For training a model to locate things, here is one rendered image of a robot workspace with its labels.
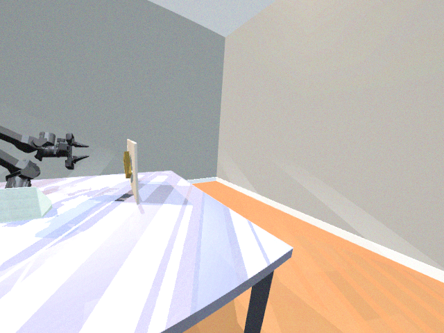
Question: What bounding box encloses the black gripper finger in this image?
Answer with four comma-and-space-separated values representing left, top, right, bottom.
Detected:
72, 155, 89, 163
72, 138, 89, 148

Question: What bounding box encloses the cream flat panel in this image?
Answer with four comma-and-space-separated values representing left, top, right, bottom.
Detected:
127, 139, 139, 205

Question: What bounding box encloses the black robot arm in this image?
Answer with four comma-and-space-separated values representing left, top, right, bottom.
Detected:
0, 126, 68, 189

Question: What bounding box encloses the golden-brown picture frame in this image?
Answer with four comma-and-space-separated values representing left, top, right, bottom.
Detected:
123, 151, 133, 179

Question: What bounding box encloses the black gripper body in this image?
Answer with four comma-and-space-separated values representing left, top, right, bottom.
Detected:
51, 133, 74, 170

